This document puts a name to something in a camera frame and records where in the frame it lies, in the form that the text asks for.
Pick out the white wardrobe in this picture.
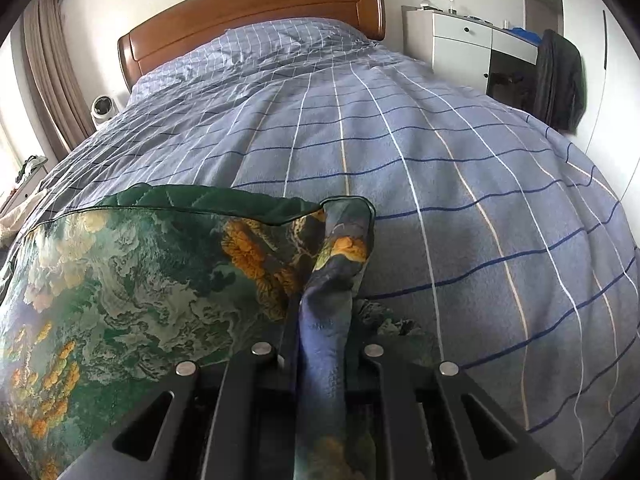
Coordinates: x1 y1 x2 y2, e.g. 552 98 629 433
570 0 640 203

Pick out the wooden bed headboard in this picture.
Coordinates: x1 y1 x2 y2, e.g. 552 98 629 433
117 0 387 95

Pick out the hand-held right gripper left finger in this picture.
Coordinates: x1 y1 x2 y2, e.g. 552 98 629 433
60 292 304 480

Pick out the brown curtain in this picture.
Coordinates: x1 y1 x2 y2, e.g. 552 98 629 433
22 0 97 155

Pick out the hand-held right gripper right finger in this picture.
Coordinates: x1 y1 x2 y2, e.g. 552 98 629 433
345 297 573 480

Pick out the green item on dresser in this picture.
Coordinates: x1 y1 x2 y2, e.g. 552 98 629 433
15 155 49 184

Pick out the bed with blue checked sheet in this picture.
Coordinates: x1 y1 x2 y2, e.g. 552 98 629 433
0 17 640 480

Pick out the green printed quilted jacket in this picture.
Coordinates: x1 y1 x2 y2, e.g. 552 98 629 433
0 183 437 480

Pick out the white desk cabinet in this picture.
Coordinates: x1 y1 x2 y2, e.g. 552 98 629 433
402 5 542 111

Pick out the black garment on chair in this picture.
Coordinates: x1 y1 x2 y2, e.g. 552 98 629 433
532 29 587 136

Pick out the white dresser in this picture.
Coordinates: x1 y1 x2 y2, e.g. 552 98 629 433
0 155 52 218

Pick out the cream fleece garment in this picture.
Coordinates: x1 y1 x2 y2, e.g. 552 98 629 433
0 204 27 250

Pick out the small white fan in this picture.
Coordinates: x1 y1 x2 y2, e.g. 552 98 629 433
90 95 124 129

